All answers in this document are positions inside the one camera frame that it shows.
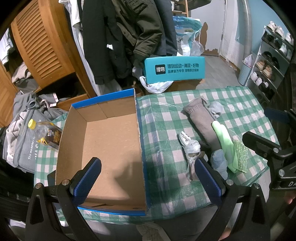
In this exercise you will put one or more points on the person's hand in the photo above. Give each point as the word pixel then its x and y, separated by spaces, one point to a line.
pixel 290 196

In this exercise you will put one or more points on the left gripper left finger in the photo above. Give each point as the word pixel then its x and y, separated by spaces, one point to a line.
pixel 83 180

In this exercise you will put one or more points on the wooden louvered cabinet door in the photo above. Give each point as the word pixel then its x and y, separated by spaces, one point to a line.
pixel 43 38

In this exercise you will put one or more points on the light grey-blue sock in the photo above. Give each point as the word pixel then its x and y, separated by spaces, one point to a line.
pixel 216 109

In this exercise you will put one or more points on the green sparkly scrub sponge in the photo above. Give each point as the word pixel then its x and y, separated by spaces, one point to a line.
pixel 240 156

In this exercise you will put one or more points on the blue white plastic bag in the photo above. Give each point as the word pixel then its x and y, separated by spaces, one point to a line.
pixel 187 34

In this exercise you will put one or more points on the dark hanging jackets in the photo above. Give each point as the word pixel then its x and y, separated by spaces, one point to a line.
pixel 120 35

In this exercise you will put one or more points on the plastic bottle yellow cap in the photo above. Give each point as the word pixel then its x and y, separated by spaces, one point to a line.
pixel 46 133

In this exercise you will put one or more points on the grey rolled sweatpants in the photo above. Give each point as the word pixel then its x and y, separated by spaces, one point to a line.
pixel 202 119

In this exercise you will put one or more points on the teal shoebox lid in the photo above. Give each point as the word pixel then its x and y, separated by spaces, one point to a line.
pixel 174 68

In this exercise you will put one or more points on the metal shoe rack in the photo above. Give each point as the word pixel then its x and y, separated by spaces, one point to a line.
pixel 270 63

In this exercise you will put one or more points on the blue cardboard shoebox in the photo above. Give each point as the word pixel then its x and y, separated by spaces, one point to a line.
pixel 106 127

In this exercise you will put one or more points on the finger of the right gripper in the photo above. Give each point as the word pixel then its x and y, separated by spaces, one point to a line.
pixel 280 116
pixel 262 147

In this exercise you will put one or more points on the light green foam cloth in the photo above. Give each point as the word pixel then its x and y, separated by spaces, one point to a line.
pixel 227 145

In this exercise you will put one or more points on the light blue waste bin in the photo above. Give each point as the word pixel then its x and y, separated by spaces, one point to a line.
pixel 244 73

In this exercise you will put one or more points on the blue cloth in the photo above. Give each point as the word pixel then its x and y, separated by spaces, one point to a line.
pixel 219 163

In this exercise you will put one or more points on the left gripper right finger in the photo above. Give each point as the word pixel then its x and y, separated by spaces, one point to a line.
pixel 211 181

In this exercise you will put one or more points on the white grey patterned sock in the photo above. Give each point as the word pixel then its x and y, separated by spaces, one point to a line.
pixel 192 150

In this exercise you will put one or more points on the green checkered tablecloth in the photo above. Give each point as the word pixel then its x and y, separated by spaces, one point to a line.
pixel 161 118

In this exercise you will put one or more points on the grey printed tote bag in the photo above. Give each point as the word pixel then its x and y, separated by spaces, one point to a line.
pixel 20 143

